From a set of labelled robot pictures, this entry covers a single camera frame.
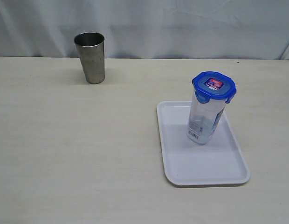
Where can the blue container lid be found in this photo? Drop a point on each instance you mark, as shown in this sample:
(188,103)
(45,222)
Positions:
(213,85)

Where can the white plastic tray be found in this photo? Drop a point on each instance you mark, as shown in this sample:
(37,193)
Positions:
(220,162)

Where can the clear plastic container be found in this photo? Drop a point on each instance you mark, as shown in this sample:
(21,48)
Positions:
(206,110)

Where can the stainless steel cup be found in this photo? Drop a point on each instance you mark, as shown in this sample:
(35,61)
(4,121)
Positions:
(90,48)

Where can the white backdrop curtain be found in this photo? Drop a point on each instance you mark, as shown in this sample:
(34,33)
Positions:
(200,29)

